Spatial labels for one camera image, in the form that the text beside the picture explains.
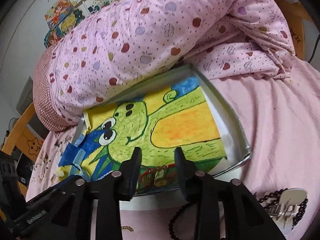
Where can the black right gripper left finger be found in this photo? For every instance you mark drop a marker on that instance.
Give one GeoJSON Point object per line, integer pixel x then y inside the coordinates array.
{"type": "Point", "coordinates": [117, 186]}

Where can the grey shallow box tray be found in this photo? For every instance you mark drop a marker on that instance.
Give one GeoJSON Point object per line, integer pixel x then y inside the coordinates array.
{"type": "Point", "coordinates": [232, 134]}

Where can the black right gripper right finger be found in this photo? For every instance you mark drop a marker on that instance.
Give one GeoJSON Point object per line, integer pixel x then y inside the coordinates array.
{"type": "Point", "coordinates": [244, 217]}

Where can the yellow wooden bed frame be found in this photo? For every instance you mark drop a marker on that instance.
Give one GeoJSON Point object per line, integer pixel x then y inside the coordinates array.
{"type": "Point", "coordinates": [21, 139]}

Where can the light blue kids smartwatch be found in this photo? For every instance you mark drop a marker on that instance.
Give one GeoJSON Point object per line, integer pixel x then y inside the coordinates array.
{"type": "Point", "coordinates": [76, 168]}

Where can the green cartoon drawing paper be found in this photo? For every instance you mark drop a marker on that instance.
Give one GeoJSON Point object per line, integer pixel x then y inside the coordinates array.
{"type": "Point", "coordinates": [158, 123]}

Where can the pink apple print quilt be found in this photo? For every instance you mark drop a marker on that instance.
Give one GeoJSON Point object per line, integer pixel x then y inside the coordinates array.
{"type": "Point", "coordinates": [133, 40]}

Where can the silver hair clip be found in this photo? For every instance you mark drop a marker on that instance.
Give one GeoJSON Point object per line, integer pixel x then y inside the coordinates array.
{"type": "Point", "coordinates": [286, 207]}

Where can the pink bed sheet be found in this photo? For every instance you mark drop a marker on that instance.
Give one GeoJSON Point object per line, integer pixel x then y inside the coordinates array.
{"type": "Point", "coordinates": [281, 123]}

